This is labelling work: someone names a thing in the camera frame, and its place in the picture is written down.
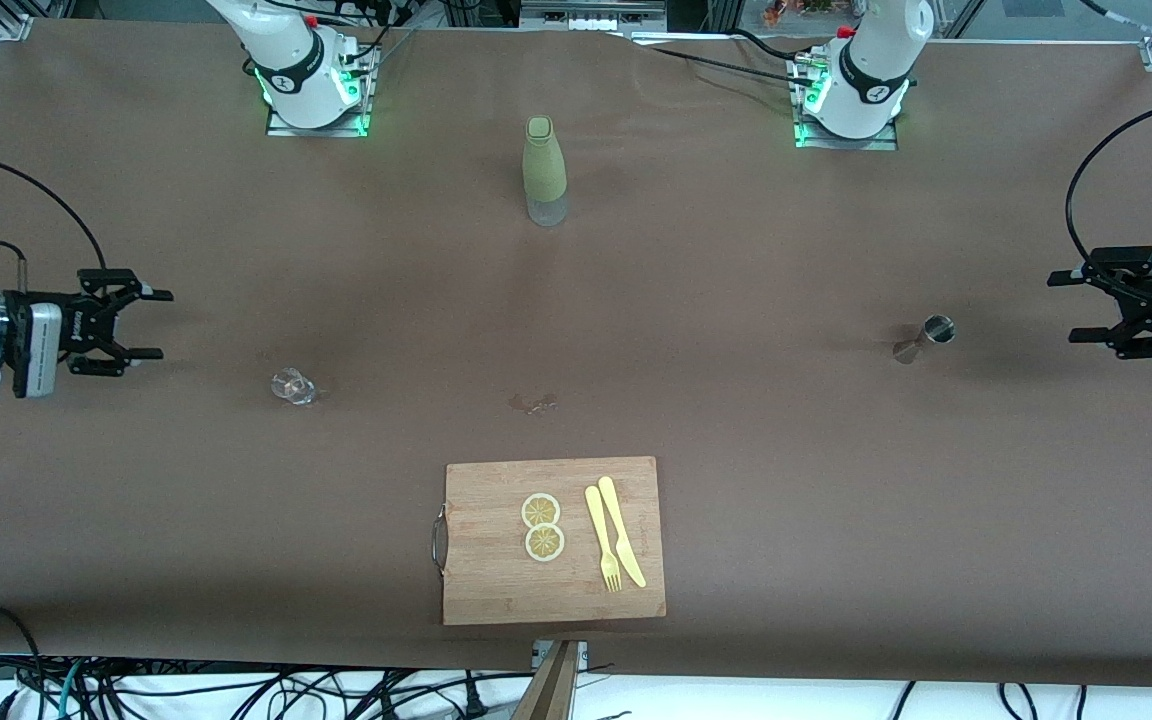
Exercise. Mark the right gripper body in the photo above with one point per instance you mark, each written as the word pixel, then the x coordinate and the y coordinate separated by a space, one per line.
pixel 79 328

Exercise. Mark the steel jigger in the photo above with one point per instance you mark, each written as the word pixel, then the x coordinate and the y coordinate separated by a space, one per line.
pixel 936 328

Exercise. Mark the spilled droplets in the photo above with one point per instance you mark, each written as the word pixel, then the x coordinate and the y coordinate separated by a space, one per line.
pixel 536 404

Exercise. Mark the green sleeved glass bottle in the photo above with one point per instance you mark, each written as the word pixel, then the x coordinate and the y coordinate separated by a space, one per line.
pixel 544 170

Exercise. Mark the lemon slice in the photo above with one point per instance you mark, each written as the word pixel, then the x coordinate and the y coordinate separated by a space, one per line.
pixel 544 543
pixel 540 510

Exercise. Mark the wooden cutting board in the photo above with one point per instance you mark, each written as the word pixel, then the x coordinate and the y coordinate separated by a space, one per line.
pixel 546 590

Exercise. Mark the yellow plastic fork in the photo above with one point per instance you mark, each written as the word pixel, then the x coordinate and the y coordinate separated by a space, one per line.
pixel 598 525

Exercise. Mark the yellow plastic knife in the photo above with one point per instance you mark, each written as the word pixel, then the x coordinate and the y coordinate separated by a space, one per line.
pixel 618 525

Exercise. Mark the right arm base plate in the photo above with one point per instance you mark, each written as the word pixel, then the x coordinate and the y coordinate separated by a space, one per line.
pixel 281 126

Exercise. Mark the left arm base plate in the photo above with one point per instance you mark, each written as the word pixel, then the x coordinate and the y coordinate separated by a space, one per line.
pixel 886 142

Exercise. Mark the wooden post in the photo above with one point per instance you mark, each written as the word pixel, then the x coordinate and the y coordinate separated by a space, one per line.
pixel 551 690

